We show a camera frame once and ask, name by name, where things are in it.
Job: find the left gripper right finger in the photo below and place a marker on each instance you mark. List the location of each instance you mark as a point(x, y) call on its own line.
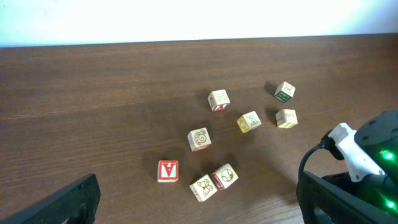
point(336, 199)

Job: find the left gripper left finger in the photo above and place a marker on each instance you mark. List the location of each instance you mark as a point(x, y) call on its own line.
point(74, 203)

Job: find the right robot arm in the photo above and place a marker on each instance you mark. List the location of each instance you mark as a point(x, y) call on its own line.
point(378, 139)

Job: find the red letter A block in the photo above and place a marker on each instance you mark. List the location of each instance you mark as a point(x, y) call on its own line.
point(168, 171)

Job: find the yellow bottom number block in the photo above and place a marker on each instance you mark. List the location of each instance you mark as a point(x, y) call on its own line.
point(286, 118)

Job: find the butterfly picture block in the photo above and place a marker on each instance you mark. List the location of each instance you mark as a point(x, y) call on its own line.
point(203, 188)

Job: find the green side picture block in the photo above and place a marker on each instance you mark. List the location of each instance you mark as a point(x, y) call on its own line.
point(284, 92)

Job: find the snail picture block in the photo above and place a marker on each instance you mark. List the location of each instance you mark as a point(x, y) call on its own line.
point(199, 139)

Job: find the top red X block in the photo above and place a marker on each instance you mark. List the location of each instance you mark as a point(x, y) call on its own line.
point(218, 100)

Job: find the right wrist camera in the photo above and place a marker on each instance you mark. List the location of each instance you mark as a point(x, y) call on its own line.
point(358, 163)

